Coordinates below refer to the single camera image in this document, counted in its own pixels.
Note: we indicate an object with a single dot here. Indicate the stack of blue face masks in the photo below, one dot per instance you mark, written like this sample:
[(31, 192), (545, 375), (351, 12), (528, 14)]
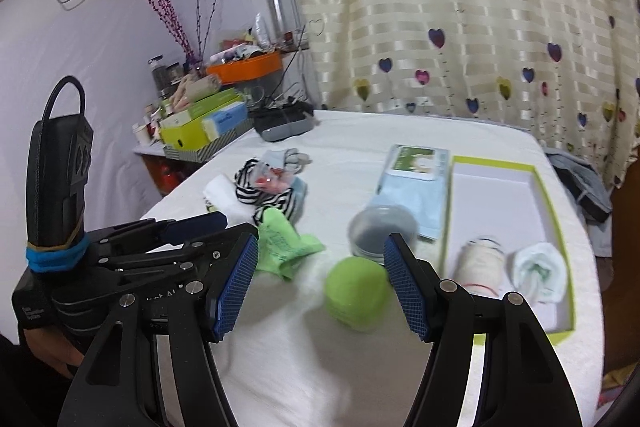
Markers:
[(415, 202)]

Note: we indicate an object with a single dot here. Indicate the purple flower branches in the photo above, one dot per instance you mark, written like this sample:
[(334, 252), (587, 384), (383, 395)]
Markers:
[(172, 17)]

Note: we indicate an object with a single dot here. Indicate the red container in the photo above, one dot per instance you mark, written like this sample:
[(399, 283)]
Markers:
[(167, 174)]

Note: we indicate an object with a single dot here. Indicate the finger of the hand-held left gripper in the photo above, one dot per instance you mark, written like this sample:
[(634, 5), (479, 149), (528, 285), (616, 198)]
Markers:
[(195, 226), (165, 267)]

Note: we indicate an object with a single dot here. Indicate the grey clothing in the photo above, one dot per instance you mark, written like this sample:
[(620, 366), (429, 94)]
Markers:
[(580, 182)]

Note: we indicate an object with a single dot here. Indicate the yellow-green box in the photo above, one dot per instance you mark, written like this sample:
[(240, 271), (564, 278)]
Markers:
[(185, 134)]

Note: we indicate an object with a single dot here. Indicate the heart print curtain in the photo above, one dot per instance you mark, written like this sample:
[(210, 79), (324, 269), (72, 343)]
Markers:
[(450, 32)]

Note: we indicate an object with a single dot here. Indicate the striped cardboard box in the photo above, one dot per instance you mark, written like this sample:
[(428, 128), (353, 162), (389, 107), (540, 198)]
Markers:
[(215, 147)]

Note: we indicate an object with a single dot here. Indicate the white cloth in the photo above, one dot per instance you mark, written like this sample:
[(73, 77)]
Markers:
[(220, 196)]

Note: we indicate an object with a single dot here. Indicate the rolled white striped sock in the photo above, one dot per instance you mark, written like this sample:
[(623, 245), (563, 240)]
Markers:
[(480, 264)]

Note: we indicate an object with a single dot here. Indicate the pile of sundries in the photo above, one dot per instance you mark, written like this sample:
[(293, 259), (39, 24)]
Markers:
[(245, 49)]

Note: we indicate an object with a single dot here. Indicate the person's left hand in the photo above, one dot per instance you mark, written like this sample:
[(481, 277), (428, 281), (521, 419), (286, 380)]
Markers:
[(50, 352)]

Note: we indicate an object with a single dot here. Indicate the long green box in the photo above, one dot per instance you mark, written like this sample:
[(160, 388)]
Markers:
[(210, 104)]

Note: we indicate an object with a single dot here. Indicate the orange tray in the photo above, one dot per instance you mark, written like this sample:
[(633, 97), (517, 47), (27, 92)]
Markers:
[(245, 68)]

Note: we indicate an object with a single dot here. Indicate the black antenna rod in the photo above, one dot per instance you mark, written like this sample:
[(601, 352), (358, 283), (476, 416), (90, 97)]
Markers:
[(295, 52)]

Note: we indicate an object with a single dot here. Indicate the green sock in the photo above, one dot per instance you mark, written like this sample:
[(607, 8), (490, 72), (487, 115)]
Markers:
[(280, 247)]

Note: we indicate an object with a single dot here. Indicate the person's left forearm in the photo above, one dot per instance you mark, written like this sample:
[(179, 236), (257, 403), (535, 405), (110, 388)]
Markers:
[(25, 392)]

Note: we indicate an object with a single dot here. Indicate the white box with green rim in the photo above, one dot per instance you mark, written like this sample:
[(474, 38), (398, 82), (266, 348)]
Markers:
[(490, 202)]

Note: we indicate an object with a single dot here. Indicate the small white bottle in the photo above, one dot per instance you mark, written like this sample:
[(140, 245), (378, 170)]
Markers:
[(142, 132)]

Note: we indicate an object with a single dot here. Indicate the beige rolled cloth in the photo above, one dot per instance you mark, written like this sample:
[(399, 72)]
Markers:
[(195, 89)]

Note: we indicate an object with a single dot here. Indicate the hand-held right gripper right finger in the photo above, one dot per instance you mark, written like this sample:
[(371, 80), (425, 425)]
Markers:
[(406, 292)]

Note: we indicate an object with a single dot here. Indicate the glass jar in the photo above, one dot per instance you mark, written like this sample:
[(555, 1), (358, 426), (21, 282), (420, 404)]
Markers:
[(159, 74), (174, 74)]

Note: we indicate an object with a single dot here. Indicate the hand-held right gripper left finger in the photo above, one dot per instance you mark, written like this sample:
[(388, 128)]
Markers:
[(235, 287)]

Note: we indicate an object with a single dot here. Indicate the orange snack packet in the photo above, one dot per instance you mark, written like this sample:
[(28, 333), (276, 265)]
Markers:
[(272, 181)]

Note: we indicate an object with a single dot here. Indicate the grey power strip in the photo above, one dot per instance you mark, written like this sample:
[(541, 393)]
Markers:
[(285, 125)]

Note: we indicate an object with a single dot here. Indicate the blue tissue packet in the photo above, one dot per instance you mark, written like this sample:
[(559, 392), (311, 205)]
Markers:
[(225, 119)]

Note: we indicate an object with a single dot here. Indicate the round clear plastic container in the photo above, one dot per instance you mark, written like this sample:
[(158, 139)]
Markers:
[(372, 234)]

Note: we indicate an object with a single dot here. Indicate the green ball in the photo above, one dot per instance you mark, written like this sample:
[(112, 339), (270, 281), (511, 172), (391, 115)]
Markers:
[(357, 294)]

